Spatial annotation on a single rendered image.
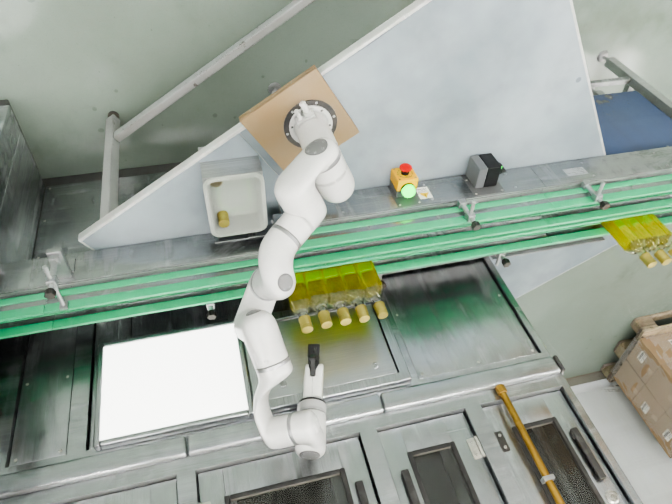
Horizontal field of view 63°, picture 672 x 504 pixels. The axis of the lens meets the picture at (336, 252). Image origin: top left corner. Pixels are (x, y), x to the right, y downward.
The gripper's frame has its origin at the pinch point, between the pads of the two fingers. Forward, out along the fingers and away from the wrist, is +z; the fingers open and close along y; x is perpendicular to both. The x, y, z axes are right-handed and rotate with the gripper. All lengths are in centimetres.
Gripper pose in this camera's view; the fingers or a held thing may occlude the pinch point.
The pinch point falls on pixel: (313, 355)
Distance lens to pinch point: 156.3
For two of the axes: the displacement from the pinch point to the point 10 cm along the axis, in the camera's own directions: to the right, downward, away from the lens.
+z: 0.0, -7.1, 7.0
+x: -10.0, -0.2, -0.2
